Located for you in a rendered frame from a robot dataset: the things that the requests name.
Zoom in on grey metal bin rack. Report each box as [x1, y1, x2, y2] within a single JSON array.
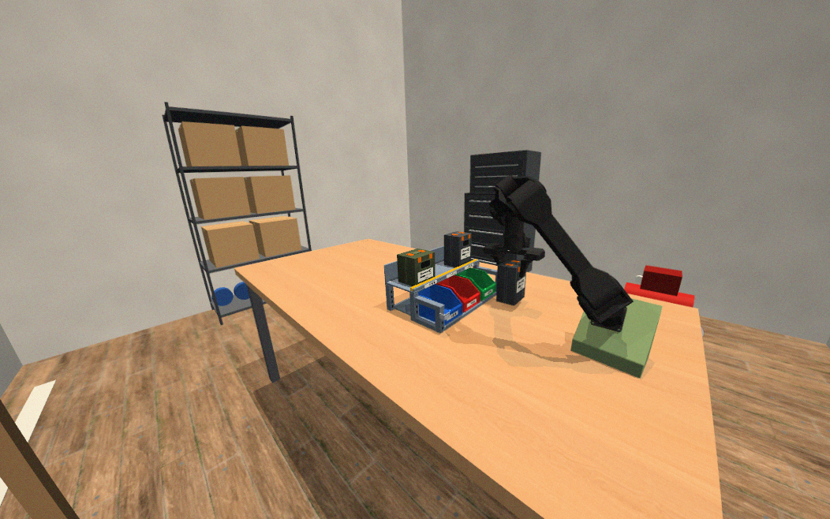
[[383, 246, 497, 334]]

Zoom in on green open bin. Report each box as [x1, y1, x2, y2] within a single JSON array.
[[455, 268, 496, 301]]

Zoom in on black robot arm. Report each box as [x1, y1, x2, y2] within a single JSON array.
[[489, 175, 634, 332]]

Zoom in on blue bin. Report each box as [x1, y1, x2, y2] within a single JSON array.
[[418, 284, 462, 325]]

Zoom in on red open bin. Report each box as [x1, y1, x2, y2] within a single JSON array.
[[436, 275, 480, 312]]

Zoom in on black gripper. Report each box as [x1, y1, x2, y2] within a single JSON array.
[[484, 230, 545, 278]]

